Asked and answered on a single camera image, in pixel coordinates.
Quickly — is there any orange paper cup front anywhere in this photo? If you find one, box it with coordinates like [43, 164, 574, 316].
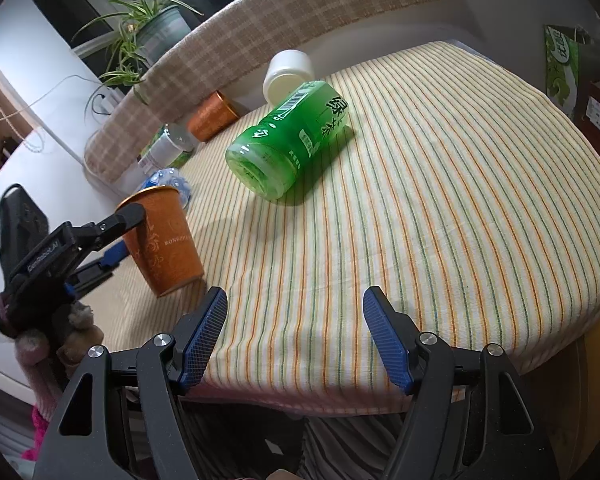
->
[116, 185, 204, 297]

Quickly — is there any orange paper cup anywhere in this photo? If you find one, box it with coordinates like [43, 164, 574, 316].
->
[187, 91, 239, 142]
[116, 185, 204, 297]

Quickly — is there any orange blue soda bottle cup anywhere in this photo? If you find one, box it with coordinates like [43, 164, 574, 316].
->
[140, 167, 193, 210]

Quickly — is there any orange paper cup rear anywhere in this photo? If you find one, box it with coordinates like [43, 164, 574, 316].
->
[187, 91, 239, 142]

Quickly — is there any green tea bottle cup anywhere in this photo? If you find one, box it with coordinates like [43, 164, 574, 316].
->
[225, 80, 349, 200]

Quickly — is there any white plastic cup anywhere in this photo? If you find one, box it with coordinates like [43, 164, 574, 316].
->
[262, 49, 315, 106]

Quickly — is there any gloved left hand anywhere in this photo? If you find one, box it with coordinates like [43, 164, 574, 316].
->
[15, 301, 104, 422]

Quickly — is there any green white label can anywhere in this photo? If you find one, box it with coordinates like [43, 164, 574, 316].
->
[138, 124, 199, 174]

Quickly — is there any white power strip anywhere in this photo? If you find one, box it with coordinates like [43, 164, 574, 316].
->
[88, 86, 124, 117]

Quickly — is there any plaid beige sill cloth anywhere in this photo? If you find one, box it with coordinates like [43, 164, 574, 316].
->
[83, 0, 436, 183]

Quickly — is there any spider plant in green pot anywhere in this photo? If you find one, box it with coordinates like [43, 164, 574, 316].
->
[72, 0, 204, 105]

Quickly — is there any striped yellow tablecloth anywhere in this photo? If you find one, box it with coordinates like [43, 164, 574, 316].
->
[86, 41, 600, 415]

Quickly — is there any green gift bag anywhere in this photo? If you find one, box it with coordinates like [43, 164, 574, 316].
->
[543, 25, 600, 119]

